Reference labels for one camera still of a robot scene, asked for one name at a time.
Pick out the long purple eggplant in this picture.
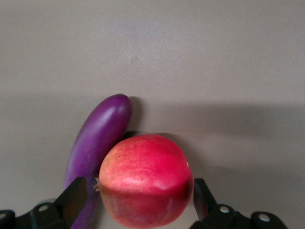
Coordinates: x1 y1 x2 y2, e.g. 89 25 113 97
63 94 133 229

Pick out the red apple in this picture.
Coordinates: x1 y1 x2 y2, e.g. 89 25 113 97
95 134 194 227

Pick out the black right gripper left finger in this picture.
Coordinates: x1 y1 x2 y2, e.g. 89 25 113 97
0 177 88 229

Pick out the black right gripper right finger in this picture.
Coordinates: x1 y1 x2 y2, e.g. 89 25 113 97
190 178 286 229

